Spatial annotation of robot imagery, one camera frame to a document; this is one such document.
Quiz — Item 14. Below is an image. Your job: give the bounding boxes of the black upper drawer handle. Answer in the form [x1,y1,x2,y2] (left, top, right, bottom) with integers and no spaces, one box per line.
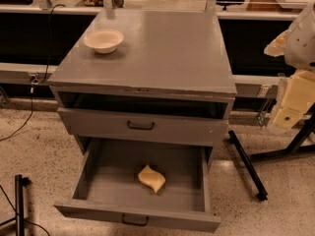
[126,120,156,131]

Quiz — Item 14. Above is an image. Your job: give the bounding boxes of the black stand base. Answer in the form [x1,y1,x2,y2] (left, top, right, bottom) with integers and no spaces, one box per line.
[228,113,315,202]
[0,174,52,236]

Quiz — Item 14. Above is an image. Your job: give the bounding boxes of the black drawer handle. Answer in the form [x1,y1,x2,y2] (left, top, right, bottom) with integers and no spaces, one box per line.
[126,120,156,131]
[121,213,150,227]

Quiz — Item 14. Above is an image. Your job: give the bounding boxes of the black stand base left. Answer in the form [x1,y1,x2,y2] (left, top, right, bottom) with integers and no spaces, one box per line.
[0,174,52,236]

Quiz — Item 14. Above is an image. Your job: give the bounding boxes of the black lower drawer handle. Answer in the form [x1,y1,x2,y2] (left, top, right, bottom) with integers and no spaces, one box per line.
[121,213,150,227]

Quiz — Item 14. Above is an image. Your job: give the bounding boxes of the black power cable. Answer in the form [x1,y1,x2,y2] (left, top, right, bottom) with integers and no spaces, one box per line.
[0,3,67,143]

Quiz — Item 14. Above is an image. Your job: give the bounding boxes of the grey drawer cabinet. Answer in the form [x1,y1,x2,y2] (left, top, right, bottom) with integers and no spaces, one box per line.
[47,9,238,155]

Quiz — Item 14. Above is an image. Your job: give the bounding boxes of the white bowl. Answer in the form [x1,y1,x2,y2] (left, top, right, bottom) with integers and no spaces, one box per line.
[84,29,124,54]

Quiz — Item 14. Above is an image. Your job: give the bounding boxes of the open grey lower drawer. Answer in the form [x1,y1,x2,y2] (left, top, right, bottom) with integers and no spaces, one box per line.
[54,139,221,233]

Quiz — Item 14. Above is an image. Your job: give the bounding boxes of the black stand base right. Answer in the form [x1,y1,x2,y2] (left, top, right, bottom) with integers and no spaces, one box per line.
[228,113,315,202]

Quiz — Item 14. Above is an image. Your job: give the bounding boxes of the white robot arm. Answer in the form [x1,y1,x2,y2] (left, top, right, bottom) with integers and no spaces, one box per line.
[264,2,315,130]

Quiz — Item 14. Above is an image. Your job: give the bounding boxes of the yellow sponge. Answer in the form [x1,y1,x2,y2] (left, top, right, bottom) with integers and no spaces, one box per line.
[138,165,165,194]

